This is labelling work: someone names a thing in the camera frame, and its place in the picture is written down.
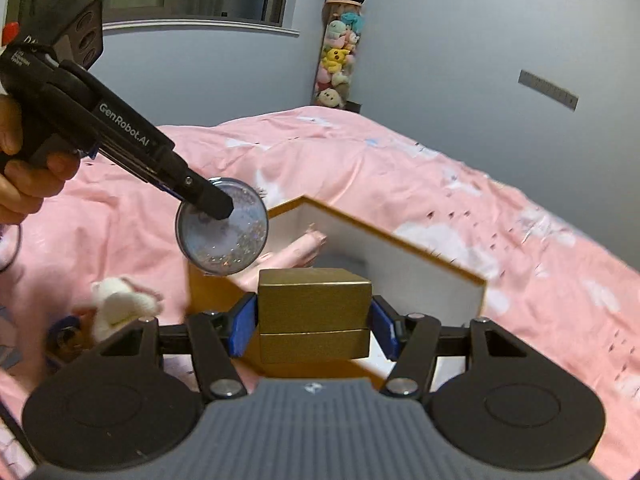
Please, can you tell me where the pink printed blanket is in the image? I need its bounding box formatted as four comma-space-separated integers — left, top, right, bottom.
0, 105, 640, 480

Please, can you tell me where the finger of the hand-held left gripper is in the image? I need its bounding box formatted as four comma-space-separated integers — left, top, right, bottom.
150, 152, 235, 221
150, 180, 183, 203

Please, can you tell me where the black cable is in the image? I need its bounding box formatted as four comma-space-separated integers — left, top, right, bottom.
0, 222, 23, 275

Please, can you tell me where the round clear glitter case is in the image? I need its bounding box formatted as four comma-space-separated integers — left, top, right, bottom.
175, 176, 270, 277

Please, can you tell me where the grey wall strip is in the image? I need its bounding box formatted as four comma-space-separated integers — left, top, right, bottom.
517, 69, 580, 112

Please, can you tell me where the gold box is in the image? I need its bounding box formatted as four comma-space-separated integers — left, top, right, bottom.
256, 268, 373, 365

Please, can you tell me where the pink selfie stick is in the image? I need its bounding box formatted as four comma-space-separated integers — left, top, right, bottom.
255, 227, 328, 273

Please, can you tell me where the person's left hand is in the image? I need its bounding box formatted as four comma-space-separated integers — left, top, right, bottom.
0, 96, 81, 224

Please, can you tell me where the white crochet doll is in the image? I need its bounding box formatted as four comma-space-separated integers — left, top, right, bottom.
90, 276, 163, 343

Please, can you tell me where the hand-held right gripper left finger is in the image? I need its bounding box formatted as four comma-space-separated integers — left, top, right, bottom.
100, 292, 261, 401

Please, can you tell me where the orange cardboard box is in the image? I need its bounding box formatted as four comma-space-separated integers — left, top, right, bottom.
187, 195, 488, 393

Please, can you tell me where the clear tube of plush toys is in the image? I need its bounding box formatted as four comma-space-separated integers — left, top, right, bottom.
311, 2, 366, 110

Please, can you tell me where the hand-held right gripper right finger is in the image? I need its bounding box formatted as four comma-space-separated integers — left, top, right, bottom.
367, 294, 528, 401

